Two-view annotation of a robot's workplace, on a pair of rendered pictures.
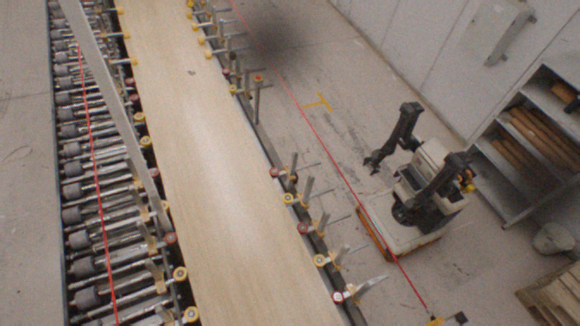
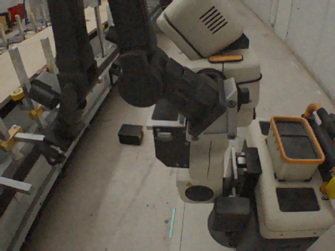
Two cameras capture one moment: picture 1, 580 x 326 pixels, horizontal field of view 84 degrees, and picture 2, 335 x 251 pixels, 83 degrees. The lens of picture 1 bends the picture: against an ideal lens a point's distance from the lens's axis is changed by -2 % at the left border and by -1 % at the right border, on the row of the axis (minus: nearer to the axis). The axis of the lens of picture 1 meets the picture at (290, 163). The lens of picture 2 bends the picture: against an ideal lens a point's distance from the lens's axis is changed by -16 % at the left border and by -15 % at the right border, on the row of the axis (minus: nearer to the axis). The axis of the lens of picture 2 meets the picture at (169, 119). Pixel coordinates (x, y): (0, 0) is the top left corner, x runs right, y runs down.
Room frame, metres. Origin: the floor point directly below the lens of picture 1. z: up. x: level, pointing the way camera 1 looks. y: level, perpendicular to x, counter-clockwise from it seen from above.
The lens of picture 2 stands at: (1.06, -1.29, 1.42)
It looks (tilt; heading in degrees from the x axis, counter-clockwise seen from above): 38 degrees down; 42
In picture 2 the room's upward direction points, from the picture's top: 2 degrees counter-clockwise
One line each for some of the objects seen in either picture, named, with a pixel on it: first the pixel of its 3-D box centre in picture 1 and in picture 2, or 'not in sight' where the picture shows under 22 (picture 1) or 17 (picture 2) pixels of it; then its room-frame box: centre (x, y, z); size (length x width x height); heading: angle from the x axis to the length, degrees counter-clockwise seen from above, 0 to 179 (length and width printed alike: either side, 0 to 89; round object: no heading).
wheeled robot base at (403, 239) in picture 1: (400, 219); (229, 233); (1.67, -1.17, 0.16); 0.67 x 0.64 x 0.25; 123
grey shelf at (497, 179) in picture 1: (534, 148); not in sight; (2.36, -2.31, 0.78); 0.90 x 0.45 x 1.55; 33
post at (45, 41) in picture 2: (291, 171); (54, 75); (1.48, -0.02, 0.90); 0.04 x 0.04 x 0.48; 33
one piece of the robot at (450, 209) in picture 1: (426, 193); (265, 193); (1.72, -1.25, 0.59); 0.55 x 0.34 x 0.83; 33
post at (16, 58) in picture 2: (306, 194); (28, 90); (1.27, -0.15, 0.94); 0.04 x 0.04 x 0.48; 33
